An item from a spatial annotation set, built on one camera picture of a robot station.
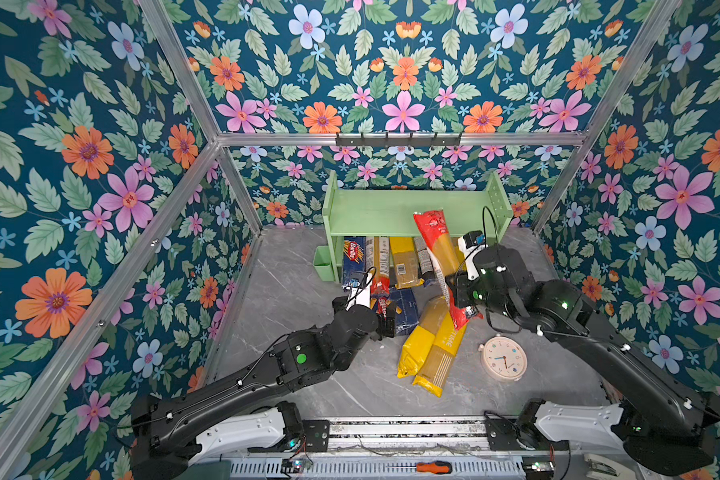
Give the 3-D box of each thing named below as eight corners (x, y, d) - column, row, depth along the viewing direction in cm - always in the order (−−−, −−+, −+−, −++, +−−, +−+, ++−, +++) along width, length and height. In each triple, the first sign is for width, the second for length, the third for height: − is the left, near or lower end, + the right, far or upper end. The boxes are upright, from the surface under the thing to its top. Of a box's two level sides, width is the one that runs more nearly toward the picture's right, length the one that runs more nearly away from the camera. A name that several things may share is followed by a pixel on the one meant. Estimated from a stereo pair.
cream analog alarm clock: (485, 381, 84) (489, 377, 81) (476, 340, 92) (479, 335, 89) (528, 381, 84) (533, 377, 81) (515, 340, 92) (520, 335, 89)
